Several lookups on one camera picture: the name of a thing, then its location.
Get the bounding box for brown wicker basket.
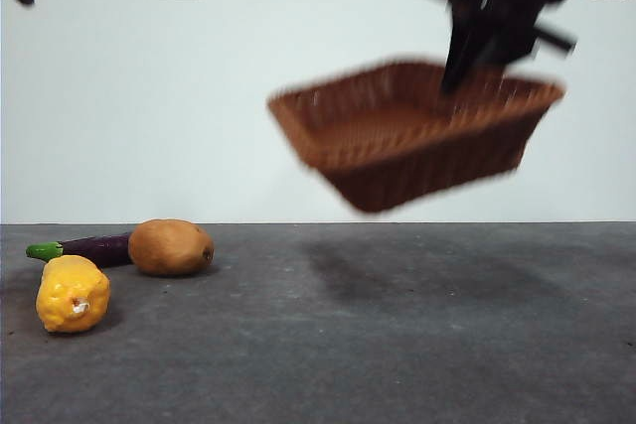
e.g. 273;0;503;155
265;55;567;216

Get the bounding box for purple eggplant with green stem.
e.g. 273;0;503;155
26;231;135;269

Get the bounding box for brown potato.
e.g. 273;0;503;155
127;218;216;278

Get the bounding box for yellow corn cob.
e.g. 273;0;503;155
35;254;112;335

